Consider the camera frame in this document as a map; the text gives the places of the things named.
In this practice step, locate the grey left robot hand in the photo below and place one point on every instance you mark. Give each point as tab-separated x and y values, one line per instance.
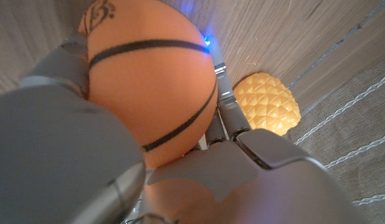
55	149

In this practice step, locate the orange toy basketball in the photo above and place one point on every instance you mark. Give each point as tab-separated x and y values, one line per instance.
149	90

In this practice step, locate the yellow bumpy squeeze ball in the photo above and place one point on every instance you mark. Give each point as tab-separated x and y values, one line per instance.
267	104

